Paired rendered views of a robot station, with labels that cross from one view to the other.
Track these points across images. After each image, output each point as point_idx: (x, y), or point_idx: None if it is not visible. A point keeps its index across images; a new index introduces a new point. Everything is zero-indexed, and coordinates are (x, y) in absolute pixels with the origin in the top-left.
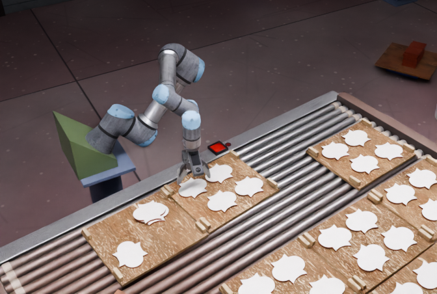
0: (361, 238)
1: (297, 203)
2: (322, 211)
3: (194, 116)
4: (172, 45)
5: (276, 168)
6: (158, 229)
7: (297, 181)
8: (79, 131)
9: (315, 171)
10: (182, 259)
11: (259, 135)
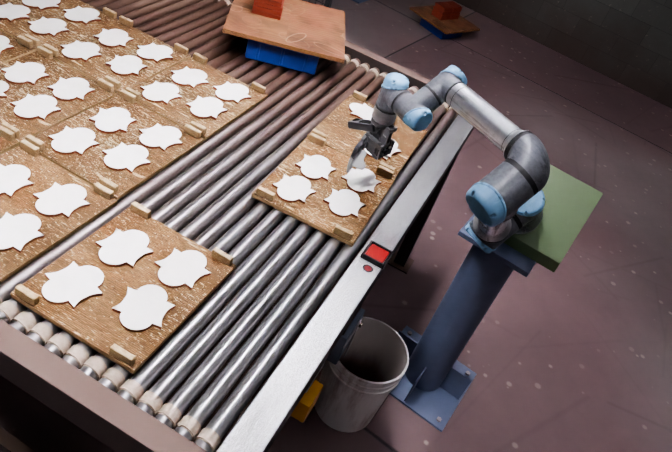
0: (124, 140)
1: (220, 183)
2: (182, 175)
3: (393, 75)
4: (533, 144)
5: (271, 234)
6: (360, 136)
7: (231, 215)
8: (553, 205)
9: (207, 235)
10: (316, 118)
11: (330, 297)
